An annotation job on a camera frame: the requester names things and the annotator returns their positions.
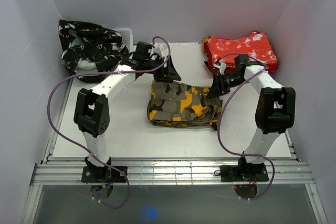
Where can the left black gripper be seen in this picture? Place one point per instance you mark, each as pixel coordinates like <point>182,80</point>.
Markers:
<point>168,74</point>

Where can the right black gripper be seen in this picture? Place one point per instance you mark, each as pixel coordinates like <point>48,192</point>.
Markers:
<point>219,88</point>

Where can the orange green camouflage trousers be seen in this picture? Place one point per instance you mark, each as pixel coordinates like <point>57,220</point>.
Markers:
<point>181,105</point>

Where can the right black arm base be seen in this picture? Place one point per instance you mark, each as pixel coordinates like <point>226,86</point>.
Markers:
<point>234,173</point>

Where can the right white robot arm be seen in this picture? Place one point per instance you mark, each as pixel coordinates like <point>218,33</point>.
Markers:
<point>275,113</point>

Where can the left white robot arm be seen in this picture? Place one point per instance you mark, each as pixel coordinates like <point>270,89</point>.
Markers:
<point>92,114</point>

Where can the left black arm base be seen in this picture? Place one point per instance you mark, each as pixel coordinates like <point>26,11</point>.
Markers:
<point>118,175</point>

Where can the red folded trousers stack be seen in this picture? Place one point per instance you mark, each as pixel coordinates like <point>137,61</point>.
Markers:
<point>210,58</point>

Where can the black white camouflage trousers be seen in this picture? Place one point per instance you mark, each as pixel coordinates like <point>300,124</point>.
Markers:
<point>92,48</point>

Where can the white plastic basket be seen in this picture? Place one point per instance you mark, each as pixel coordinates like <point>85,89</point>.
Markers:
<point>126,35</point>

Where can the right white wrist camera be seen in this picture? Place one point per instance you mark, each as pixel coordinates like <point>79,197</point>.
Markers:
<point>220,66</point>

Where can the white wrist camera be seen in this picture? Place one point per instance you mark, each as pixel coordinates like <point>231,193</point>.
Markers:
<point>162,50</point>
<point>220,66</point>

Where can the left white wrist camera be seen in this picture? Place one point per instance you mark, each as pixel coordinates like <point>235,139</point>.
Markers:
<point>162,50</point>

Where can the aluminium rail frame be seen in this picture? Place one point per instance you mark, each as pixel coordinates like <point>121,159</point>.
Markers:
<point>191,172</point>

